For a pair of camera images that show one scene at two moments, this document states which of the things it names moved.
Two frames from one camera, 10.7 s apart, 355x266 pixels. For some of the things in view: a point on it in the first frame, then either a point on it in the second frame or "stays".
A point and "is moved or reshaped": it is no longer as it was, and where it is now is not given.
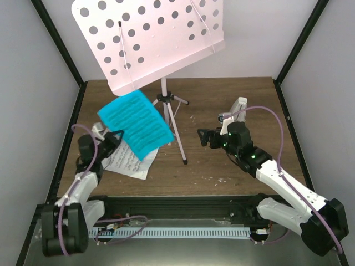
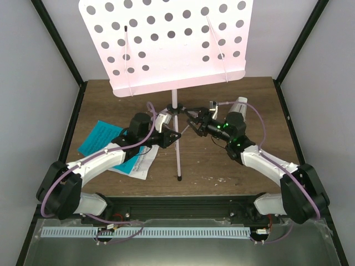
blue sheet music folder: [136, 116] is moved or reshaped
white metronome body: [241, 103] stays
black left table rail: [55, 182] stays
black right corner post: [312, 22] stays
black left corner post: [59, 41] stays
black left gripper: [108, 136] to [166, 141]
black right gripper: [214, 133] to [204, 113]
